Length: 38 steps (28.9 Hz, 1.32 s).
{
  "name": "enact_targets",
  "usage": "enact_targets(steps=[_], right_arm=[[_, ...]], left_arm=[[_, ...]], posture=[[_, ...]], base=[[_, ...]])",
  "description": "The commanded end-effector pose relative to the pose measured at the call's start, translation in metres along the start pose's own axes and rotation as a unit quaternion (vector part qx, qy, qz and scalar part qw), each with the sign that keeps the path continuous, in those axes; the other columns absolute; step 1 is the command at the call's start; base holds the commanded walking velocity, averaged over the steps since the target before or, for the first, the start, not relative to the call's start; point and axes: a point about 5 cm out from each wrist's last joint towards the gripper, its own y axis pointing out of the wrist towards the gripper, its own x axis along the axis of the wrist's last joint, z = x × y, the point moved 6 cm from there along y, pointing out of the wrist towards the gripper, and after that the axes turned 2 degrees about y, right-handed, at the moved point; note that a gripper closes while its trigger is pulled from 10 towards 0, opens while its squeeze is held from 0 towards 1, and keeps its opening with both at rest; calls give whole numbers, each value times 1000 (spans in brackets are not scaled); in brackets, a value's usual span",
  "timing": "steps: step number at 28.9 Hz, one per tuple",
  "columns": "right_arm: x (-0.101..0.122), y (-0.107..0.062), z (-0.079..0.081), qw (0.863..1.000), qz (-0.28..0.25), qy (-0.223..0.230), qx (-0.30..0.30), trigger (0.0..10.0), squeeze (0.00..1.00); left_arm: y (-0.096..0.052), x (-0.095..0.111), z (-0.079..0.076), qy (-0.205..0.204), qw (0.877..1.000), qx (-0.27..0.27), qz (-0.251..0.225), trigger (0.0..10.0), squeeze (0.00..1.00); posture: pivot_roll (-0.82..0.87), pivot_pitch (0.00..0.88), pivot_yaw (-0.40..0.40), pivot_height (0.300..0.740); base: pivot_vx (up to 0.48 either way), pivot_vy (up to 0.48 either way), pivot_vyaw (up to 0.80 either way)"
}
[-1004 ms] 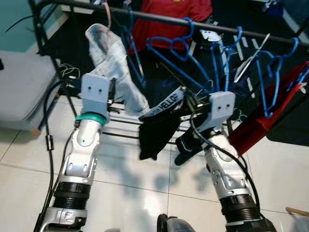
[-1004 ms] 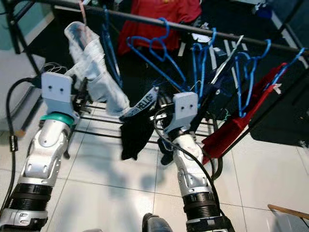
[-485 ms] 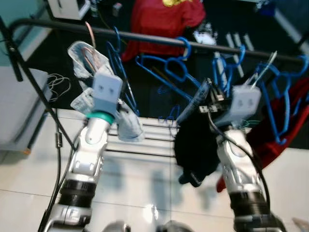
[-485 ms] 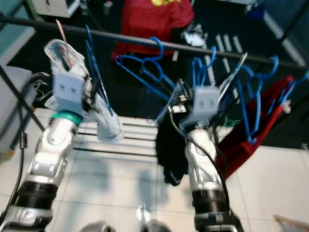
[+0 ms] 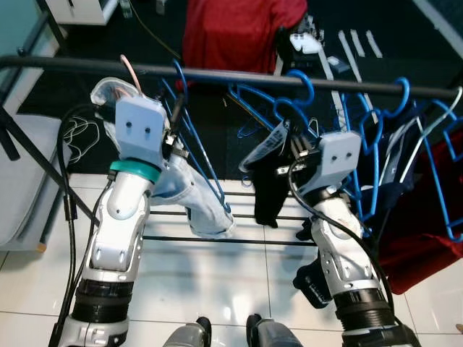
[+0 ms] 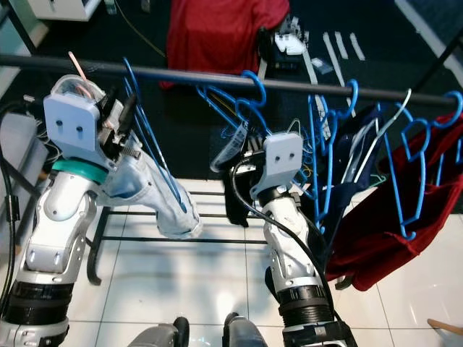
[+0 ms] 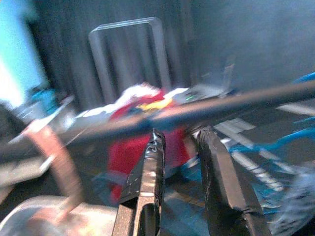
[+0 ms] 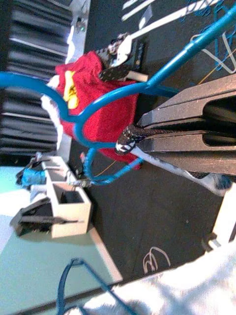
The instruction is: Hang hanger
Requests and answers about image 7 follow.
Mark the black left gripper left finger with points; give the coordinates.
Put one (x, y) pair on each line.
(147, 184)

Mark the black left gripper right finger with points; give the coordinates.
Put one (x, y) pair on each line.
(221, 184)

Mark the blue plastic hanger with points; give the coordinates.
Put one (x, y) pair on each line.
(285, 141)
(306, 78)

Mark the pink plastic hanger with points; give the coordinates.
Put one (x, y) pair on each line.
(59, 159)

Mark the red shirt with yellow print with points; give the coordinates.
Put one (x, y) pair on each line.
(137, 152)

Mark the black metal clothes rack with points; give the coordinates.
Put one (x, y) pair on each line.
(221, 105)

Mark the light denim shorts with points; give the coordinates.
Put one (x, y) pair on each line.
(37, 218)

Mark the grey metal frame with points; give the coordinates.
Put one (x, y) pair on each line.
(98, 61)

